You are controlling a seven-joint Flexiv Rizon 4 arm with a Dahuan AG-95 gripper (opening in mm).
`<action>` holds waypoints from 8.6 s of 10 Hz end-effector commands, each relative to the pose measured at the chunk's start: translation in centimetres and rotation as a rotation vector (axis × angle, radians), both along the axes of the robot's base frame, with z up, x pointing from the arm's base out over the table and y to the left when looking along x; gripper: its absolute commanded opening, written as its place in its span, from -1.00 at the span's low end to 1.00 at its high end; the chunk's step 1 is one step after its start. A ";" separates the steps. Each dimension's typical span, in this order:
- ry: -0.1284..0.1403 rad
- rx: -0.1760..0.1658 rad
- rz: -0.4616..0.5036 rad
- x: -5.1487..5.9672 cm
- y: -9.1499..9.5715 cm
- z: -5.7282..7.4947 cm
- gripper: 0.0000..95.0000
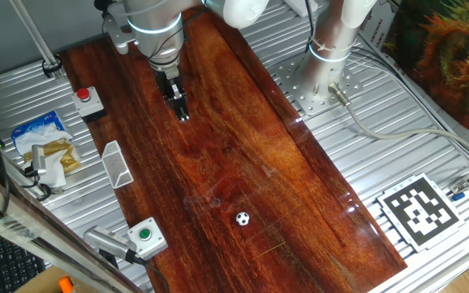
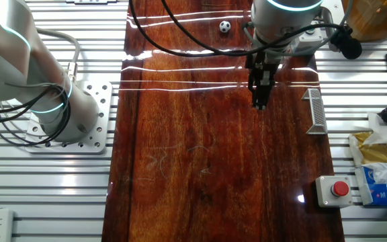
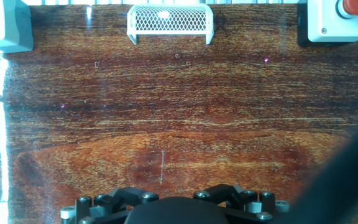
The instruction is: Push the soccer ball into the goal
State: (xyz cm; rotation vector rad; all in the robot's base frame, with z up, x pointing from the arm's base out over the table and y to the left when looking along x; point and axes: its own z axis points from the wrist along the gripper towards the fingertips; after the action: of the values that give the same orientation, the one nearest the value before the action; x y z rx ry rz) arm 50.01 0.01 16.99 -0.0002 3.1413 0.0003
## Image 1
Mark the grey box green button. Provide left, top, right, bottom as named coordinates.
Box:
left=127, top=216, right=169, bottom=261

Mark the grey metal pole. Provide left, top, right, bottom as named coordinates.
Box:
left=8, top=0, right=67, bottom=79

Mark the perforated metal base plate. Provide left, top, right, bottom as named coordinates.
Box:
left=273, top=52, right=364, bottom=117

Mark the metal frame beam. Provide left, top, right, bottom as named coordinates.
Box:
left=0, top=162, right=144, bottom=293

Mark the black-white marker board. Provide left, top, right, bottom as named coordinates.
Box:
left=376, top=173, right=466, bottom=253

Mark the thick grey cable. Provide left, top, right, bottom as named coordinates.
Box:
left=327, top=81, right=469, bottom=164

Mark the small metal bracket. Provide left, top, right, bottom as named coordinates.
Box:
left=449, top=178, right=469, bottom=195

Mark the glossy brown wooden board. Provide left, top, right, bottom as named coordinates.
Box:
left=58, top=0, right=409, bottom=293

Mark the black camera cable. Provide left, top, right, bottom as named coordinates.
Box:
left=126, top=250, right=171, bottom=293

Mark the black keyboard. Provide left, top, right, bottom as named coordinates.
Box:
left=0, top=230, right=46, bottom=293

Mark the colourful patterned cloth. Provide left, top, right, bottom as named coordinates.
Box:
left=380, top=0, right=469, bottom=146

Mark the blue tissue pack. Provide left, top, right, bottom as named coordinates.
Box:
left=10, top=110, right=68, bottom=158

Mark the gold plastic wrapper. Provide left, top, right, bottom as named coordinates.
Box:
left=23, top=138, right=81, bottom=174

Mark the white printed carton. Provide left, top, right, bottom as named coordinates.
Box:
left=358, top=6, right=401, bottom=54

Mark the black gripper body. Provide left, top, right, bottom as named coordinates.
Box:
left=154, top=67, right=187, bottom=109

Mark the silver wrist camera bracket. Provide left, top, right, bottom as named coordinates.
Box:
left=103, top=11, right=140, bottom=55

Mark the black cable bundle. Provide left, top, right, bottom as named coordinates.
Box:
left=20, top=168, right=52, bottom=203

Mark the grey box red button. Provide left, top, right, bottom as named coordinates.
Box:
left=71, top=86, right=107, bottom=124

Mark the brown cardboard box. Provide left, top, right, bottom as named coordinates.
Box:
left=14, top=266, right=97, bottom=293

